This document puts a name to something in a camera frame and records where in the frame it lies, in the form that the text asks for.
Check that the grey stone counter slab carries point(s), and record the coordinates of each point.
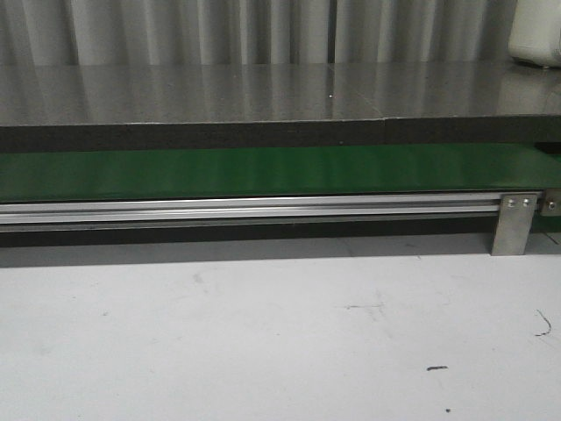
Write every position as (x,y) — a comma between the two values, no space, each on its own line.
(127,107)

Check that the green conveyor belt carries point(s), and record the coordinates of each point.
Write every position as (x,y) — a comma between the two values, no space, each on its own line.
(272,171)

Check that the steel roller end plate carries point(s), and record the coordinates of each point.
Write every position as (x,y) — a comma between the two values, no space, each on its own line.
(551,203)

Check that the grey pleated curtain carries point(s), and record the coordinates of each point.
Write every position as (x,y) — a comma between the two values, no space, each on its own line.
(88,33)

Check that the white appliance on counter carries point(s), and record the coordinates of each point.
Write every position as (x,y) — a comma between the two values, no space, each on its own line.
(535,33)

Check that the aluminium conveyor side rail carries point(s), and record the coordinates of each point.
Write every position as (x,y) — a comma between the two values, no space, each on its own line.
(249,207)

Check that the steel conveyor support bracket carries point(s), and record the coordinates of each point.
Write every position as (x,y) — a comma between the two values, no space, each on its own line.
(514,222)

